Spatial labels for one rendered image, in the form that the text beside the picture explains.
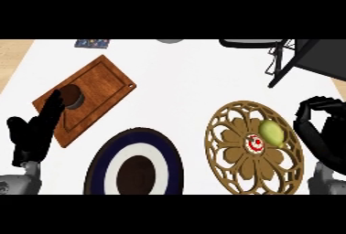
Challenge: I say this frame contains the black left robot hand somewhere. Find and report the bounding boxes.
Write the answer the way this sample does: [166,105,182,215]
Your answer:
[6,89,68,168]

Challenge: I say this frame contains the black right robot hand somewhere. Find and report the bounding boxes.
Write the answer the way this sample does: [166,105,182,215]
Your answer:
[292,95,346,168]

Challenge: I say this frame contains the round tan openwork placemat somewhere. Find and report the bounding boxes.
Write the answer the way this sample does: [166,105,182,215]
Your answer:
[205,100,307,196]

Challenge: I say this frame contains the chocolate cupcake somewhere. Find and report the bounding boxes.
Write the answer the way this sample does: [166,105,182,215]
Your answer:
[58,84,88,110]

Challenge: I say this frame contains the brown wooden cutting board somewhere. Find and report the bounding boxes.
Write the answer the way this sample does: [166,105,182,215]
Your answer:
[32,54,138,149]

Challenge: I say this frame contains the blue and white plate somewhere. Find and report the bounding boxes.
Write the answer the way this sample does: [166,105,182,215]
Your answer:
[83,127,185,196]

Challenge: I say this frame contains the blue patterned flat object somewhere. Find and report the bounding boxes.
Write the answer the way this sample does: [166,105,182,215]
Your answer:
[73,38,111,49]

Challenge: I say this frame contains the grey round object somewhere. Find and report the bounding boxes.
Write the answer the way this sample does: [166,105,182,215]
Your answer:
[156,38,187,45]

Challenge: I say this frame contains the black wire tiered shelf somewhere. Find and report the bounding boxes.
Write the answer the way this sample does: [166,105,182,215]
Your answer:
[218,38,346,90]

